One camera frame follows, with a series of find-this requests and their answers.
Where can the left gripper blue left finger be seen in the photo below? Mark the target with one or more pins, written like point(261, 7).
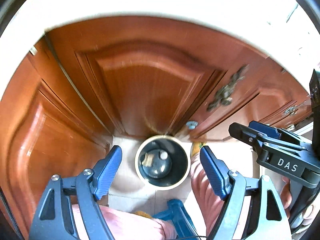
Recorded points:
point(105, 171)

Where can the ornate bronze door knob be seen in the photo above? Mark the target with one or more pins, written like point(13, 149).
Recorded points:
point(223, 96)

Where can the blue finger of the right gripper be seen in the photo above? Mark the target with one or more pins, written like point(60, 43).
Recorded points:
point(247, 135)
point(265, 129)

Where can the person right hand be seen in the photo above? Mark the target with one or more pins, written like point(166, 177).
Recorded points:
point(301, 205)

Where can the round black trash bin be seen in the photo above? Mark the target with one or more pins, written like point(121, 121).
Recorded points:
point(162, 163)

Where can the blue door stopper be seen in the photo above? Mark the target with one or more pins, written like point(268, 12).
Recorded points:
point(191, 124)

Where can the wooden cabinet door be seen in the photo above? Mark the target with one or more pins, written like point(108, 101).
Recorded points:
point(142, 75)

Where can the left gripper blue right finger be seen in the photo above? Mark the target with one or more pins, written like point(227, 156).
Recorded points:
point(216, 171)

